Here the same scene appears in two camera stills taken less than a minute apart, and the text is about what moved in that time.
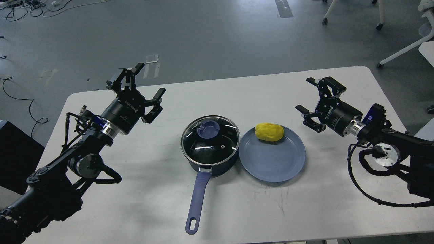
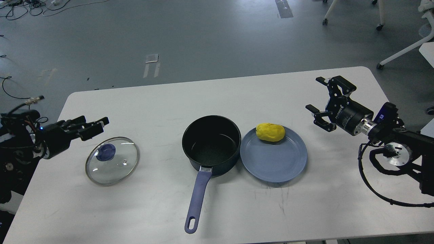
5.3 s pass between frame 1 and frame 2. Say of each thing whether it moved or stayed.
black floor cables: stayed
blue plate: stayed
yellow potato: stayed
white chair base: stayed
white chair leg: stayed
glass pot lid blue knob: moved
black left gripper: moved
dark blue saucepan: stayed
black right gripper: moved
